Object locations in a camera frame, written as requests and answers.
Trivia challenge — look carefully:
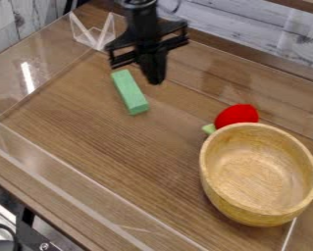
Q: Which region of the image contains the black cable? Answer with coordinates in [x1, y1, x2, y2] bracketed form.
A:
[0, 223, 21, 251]

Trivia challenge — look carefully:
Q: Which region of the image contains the black table leg bracket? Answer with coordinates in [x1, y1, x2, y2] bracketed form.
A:
[17, 207, 62, 251]

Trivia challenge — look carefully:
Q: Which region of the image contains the clear acrylic corner bracket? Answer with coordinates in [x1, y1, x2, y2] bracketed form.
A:
[69, 13, 116, 51]

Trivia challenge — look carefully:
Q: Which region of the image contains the green rectangular block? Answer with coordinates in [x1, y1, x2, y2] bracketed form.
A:
[112, 70, 150, 116]

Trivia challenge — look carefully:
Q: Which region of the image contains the clear acrylic tray wall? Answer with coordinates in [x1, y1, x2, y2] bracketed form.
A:
[0, 123, 208, 251]

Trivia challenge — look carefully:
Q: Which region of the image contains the wooden bowl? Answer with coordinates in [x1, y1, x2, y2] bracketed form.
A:
[200, 123, 313, 227]

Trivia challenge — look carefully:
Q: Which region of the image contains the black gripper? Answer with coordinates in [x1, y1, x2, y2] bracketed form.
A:
[105, 21, 189, 84]

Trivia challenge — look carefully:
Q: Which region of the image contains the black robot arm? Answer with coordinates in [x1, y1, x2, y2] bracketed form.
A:
[105, 0, 189, 85]

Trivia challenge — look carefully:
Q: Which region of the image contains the red plush strawberry toy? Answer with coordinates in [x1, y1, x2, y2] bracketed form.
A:
[203, 104, 260, 135]

